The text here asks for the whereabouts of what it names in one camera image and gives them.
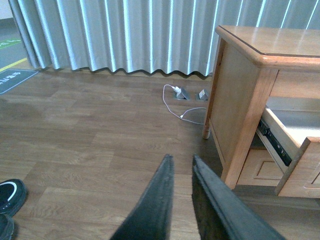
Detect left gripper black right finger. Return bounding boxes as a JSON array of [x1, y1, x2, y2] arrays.
[[192, 154, 284, 240]]

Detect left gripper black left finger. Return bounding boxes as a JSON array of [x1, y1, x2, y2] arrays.
[[111, 154, 175, 240]]

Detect wooden top drawer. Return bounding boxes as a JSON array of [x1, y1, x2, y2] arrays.
[[256, 104, 320, 199]]

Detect wooden drawer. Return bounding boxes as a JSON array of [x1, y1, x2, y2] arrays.
[[256, 104, 320, 199], [237, 149, 284, 187]]

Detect wooden lower drawer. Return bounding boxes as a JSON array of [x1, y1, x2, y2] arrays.
[[237, 149, 284, 187]]

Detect wooden nightstand cabinet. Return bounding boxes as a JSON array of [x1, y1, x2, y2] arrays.
[[202, 25, 320, 189]]

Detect metal floor outlet box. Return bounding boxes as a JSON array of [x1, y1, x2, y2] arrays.
[[173, 87, 190, 100]]

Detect white charger plug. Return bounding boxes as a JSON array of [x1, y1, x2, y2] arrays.
[[171, 86, 181, 93]]

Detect black white sneaker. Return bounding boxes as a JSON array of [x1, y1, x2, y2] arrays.
[[0, 178, 27, 217]]

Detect grey pleated curtain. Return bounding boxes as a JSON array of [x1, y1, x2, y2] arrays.
[[9, 0, 320, 76]]

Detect grey floor sign mat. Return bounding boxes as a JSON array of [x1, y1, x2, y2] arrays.
[[0, 69, 38, 95]]

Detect black drawer slide rail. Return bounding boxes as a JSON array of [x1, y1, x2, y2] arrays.
[[257, 119, 292, 167]]

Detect white charging cable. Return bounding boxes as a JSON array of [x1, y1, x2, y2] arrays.
[[162, 84, 207, 126]]

